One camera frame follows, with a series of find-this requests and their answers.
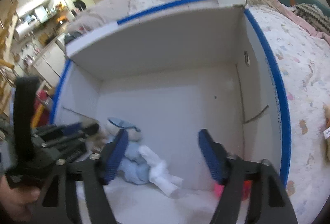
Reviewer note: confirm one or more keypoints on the striped fuzzy blanket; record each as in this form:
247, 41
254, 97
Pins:
314, 16

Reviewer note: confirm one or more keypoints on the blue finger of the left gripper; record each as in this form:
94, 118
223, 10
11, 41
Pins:
71, 129

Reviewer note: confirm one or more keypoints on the white water heater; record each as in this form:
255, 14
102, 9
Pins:
23, 29

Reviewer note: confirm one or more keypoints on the white knotted cloth toy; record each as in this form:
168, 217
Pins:
159, 174

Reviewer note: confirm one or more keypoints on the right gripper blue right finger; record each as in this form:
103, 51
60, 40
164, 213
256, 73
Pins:
214, 155

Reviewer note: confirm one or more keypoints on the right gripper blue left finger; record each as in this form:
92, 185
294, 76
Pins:
112, 154

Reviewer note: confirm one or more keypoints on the person left hand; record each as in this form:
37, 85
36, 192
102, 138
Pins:
15, 201

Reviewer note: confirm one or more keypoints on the white kitchen cabinet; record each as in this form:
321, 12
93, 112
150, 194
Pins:
49, 64

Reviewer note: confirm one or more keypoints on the blue white cardboard box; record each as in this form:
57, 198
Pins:
173, 70

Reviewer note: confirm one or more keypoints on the light blue fluffy scrunchie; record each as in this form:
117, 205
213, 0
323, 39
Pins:
133, 167

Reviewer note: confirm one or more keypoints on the pink heart plush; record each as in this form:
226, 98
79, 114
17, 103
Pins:
245, 189

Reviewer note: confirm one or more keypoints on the orange cream plush toy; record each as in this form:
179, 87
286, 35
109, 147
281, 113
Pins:
327, 128

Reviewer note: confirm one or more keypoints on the white patterned bed sheet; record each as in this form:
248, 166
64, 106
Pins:
303, 60

